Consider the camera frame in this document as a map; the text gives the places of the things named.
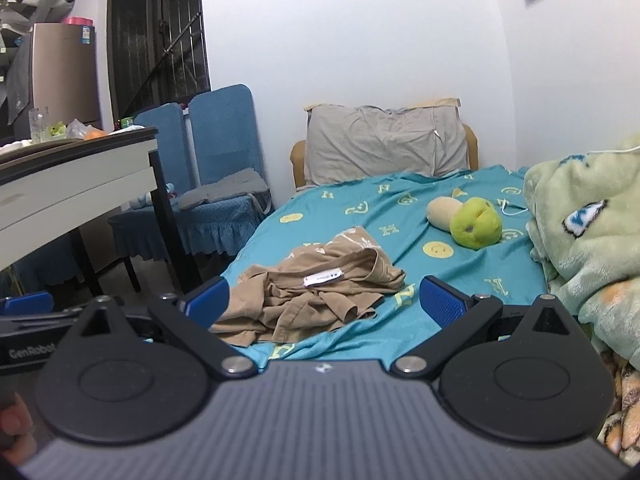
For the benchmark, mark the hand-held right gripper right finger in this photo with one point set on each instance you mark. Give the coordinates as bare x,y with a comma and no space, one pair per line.
442,305

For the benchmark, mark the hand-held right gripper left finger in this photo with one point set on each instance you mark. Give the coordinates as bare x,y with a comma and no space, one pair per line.
207,305

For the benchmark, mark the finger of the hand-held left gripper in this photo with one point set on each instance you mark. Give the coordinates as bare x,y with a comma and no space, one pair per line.
27,303

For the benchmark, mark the tan T-shirt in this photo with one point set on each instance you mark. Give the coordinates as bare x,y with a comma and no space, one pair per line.
300,305

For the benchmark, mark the person's left hand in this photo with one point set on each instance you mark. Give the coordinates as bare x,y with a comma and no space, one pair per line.
15,425

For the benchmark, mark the yellow plush toy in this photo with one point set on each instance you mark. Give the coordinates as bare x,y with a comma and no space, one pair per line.
475,225

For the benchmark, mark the light blue plush toy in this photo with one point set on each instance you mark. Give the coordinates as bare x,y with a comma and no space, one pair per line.
150,200

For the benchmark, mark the white and black table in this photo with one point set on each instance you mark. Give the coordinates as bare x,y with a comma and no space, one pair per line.
75,180

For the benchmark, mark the teal printed bed sheet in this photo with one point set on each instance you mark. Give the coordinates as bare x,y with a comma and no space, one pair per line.
350,200

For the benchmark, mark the green fleece printed blanket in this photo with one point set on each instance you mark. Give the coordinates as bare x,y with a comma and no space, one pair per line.
590,260

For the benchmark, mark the grey pillow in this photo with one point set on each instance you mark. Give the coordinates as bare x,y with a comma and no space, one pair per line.
375,145

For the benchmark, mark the small green toy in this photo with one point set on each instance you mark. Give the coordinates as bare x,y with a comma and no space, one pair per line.
57,130

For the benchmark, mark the blue covered chair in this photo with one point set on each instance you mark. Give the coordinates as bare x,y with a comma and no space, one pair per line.
160,135
225,130

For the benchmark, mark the clear drinking glass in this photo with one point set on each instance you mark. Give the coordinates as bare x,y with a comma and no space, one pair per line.
37,125

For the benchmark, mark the orange fruit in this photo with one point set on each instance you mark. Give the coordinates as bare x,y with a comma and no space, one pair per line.
95,135

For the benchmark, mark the clear plastic bag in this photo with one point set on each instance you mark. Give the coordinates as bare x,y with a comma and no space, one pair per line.
75,127

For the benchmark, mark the small green box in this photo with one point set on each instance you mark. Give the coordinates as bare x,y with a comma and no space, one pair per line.
126,123

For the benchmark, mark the brown refrigerator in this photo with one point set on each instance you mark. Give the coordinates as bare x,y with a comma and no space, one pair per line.
60,75

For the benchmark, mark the dark window grille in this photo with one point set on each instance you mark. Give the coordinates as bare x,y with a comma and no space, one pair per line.
150,35

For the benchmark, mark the pink lid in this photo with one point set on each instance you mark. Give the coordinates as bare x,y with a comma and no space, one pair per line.
77,21

